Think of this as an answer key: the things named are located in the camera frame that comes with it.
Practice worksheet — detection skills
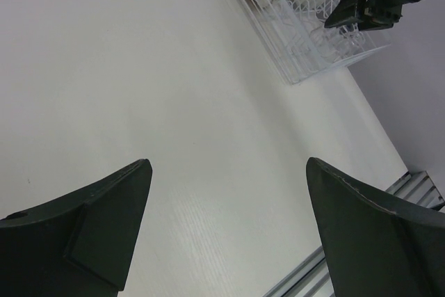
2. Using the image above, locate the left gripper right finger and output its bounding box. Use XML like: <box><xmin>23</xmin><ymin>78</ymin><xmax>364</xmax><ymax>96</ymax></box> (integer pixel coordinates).
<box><xmin>305</xmin><ymin>156</ymin><xmax>445</xmax><ymax>297</ymax></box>

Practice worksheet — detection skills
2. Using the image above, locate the white wire dish rack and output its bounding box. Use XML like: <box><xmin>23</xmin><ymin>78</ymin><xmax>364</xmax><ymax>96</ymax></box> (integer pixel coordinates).
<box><xmin>240</xmin><ymin>0</ymin><xmax>390</xmax><ymax>83</ymax></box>

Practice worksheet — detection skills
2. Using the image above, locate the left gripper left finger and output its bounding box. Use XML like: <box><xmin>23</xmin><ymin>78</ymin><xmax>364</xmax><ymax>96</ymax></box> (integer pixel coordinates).
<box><xmin>1</xmin><ymin>159</ymin><xmax>152</xmax><ymax>296</ymax></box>

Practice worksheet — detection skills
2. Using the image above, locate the aluminium mounting rail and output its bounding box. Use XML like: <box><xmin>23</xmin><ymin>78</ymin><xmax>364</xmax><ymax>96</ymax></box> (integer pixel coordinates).
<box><xmin>260</xmin><ymin>170</ymin><xmax>445</xmax><ymax>297</ymax></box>

